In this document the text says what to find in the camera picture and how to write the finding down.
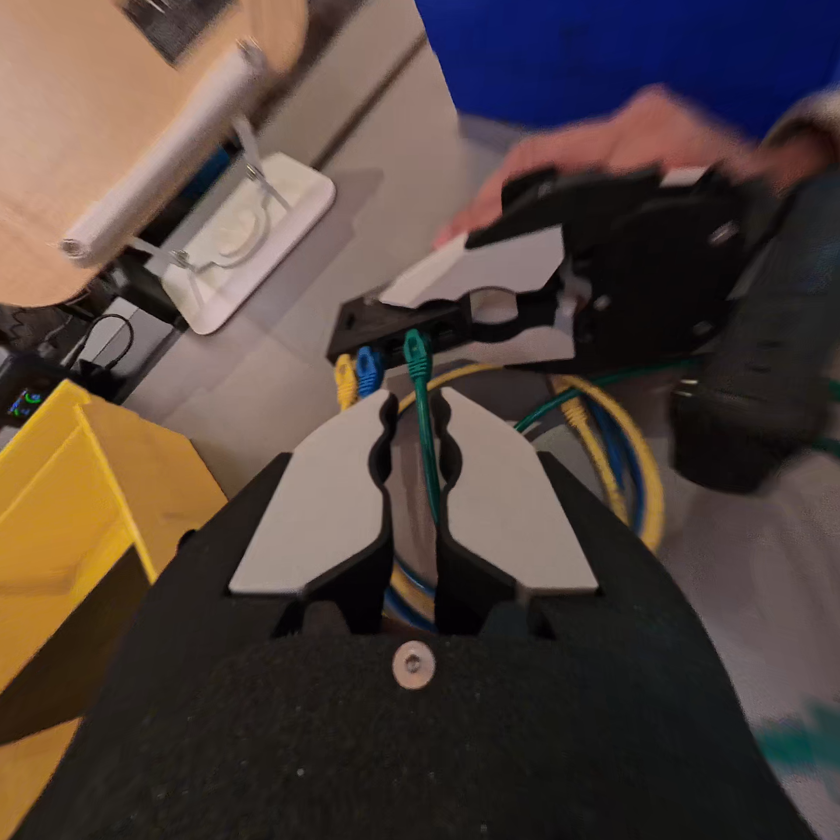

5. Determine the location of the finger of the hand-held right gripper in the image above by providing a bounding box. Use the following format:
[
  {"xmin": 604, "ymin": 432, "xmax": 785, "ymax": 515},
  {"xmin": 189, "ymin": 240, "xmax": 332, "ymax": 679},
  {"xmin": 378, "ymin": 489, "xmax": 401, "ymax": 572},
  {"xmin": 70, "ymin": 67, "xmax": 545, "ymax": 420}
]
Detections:
[
  {"xmin": 379, "ymin": 226, "xmax": 567, "ymax": 311},
  {"xmin": 469, "ymin": 294, "xmax": 581, "ymax": 362}
]

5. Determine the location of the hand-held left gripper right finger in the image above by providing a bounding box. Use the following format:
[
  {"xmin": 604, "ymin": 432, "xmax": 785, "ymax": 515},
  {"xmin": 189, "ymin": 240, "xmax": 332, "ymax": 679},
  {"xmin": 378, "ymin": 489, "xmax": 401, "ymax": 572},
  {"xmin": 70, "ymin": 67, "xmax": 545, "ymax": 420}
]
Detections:
[{"xmin": 435, "ymin": 386, "xmax": 601, "ymax": 635}]

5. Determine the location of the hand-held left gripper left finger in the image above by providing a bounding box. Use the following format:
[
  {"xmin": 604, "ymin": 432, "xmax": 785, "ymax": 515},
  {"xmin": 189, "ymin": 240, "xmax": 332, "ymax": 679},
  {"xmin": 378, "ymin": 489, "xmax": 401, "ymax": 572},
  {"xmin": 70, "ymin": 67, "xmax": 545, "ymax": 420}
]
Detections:
[{"xmin": 227, "ymin": 390, "xmax": 400, "ymax": 635}]

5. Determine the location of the green ethernet cable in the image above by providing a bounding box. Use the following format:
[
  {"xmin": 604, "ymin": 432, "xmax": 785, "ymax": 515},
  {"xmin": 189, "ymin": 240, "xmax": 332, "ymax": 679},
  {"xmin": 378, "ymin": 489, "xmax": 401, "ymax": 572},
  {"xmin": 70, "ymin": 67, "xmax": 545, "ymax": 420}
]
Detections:
[{"xmin": 402, "ymin": 328, "xmax": 840, "ymax": 785}]

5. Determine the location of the yellow ethernet cable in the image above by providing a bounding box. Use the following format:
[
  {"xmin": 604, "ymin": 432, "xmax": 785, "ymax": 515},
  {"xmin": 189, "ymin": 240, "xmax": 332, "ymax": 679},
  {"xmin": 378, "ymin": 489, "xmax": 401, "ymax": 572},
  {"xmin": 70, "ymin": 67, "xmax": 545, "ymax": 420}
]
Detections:
[{"xmin": 333, "ymin": 353, "xmax": 665, "ymax": 626}]

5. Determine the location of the black ethernet port hub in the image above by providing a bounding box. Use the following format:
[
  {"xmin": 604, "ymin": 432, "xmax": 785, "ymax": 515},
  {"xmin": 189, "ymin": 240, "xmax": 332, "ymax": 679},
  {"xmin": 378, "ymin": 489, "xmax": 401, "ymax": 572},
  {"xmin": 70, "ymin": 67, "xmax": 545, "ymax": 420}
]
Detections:
[{"xmin": 327, "ymin": 295, "xmax": 475, "ymax": 370}]

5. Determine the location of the blue ethernet cable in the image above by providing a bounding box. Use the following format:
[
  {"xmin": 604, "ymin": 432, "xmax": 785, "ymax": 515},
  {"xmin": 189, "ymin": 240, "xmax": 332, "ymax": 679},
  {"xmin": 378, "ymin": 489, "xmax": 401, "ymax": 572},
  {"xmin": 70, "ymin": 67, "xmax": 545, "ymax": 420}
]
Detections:
[{"xmin": 354, "ymin": 346, "xmax": 651, "ymax": 618}]

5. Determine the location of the blue plastic bin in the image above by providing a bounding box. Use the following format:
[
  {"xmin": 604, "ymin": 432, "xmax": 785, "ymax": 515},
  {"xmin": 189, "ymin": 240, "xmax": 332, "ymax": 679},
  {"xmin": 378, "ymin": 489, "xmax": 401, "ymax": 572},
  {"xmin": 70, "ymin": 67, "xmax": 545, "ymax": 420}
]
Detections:
[{"xmin": 413, "ymin": 0, "xmax": 840, "ymax": 140}]

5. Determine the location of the person's right forearm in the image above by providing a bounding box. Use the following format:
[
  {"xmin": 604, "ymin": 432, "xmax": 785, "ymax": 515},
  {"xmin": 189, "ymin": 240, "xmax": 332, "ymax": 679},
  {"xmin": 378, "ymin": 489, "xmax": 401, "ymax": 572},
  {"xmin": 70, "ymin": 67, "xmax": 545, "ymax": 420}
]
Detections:
[{"xmin": 761, "ymin": 88, "xmax": 840, "ymax": 175}]

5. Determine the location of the person's right hand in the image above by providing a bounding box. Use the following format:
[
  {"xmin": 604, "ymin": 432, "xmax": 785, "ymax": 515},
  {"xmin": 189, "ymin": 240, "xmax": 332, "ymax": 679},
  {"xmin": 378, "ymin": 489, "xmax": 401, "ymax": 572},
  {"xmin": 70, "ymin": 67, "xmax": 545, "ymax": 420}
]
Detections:
[{"xmin": 434, "ymin": 85, "xmax": 777, "ymax": 249}]

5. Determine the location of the yellow plastic bin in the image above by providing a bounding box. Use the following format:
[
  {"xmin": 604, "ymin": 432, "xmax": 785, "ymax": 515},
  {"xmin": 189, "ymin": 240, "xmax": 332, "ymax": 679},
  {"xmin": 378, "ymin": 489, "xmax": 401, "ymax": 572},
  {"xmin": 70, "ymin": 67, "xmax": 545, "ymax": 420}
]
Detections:
[{"xmin": 0, "ymin": 379, "xmax": 229, "ymax": 840}]

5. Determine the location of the black power station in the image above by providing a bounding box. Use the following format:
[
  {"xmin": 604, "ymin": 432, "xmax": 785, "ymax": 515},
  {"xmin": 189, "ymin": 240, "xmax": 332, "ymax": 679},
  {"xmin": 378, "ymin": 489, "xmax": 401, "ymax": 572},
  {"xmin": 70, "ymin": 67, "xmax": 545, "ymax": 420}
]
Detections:
[{"xmin": 0, "ymin": 348, "xmax": 73, "ymax": 434}]

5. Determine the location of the wooden board tilting stand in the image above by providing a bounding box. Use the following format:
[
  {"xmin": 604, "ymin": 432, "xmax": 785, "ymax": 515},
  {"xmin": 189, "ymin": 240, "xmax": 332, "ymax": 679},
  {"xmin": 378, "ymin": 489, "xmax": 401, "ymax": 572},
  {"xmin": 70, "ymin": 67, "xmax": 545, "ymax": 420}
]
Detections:
[{"xmin": 0, "ymin": 0, "xmax": 337, "ymax": 337}]

